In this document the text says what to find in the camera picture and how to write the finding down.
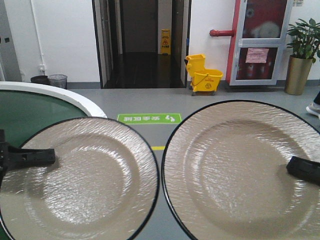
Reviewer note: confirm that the yellow wet floor sign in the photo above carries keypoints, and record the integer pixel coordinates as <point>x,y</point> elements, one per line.
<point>165,42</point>

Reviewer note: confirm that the white outer conveyor rim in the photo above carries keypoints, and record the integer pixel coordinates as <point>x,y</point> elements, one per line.
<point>86,105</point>

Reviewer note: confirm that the red pipe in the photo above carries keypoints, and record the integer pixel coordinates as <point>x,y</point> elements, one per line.
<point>221,33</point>

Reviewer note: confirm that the black waste bin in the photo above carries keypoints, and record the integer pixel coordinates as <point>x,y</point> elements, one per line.
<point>40,79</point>

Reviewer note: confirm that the yellow mop bucket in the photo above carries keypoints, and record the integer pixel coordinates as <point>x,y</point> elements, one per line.
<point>203,80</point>

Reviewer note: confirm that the beige plate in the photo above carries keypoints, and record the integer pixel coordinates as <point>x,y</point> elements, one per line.
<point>103,185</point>
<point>224,174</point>

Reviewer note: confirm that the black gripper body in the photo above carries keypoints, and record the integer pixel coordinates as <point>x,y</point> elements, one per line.
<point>4,153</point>

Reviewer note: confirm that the mesh waste bin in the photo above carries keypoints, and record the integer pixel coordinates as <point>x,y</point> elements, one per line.
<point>58,80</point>

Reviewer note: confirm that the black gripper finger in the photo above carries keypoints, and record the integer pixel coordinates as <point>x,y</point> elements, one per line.
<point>19,158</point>
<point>304,169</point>

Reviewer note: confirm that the white sneaker of person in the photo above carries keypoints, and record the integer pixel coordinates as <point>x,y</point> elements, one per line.
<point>313,109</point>

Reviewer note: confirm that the red fire hose cabinet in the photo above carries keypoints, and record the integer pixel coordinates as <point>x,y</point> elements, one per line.
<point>258,42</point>

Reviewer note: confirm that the green floor sticker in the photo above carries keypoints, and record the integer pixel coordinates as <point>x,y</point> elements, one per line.
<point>149,118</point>

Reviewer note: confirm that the plant in gold pot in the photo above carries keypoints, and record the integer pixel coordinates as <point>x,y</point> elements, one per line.
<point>305,45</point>

